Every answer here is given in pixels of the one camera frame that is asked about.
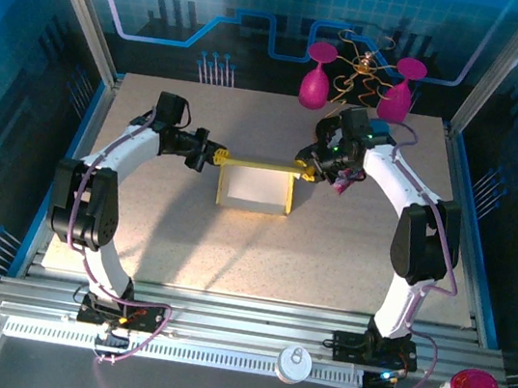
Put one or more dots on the yellow paper box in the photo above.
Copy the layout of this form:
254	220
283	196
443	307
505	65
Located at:
255	188

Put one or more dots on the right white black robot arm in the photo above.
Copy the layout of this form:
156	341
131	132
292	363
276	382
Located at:
421	247

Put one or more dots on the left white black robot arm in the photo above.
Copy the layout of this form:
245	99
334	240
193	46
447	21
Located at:
85	212

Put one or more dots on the purple snack bag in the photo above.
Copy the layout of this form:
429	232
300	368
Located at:
346	182

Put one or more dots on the blue plastic goblet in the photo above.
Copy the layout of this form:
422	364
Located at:
380	126

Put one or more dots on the pink plastic goblet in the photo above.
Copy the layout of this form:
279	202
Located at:
314	90
394	104

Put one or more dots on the silver tin can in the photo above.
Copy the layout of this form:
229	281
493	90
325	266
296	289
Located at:
293	364

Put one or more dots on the black controller board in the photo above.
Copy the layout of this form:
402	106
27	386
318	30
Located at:
377	385

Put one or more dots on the aluminium mounting rail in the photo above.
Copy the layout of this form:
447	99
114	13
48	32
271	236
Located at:
244	323

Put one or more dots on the aluminium frame post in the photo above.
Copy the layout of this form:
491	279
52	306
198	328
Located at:
493	68
84	7

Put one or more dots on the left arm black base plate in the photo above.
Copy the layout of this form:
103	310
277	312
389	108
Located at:
147	320

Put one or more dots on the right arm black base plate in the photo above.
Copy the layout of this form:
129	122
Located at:
348	350

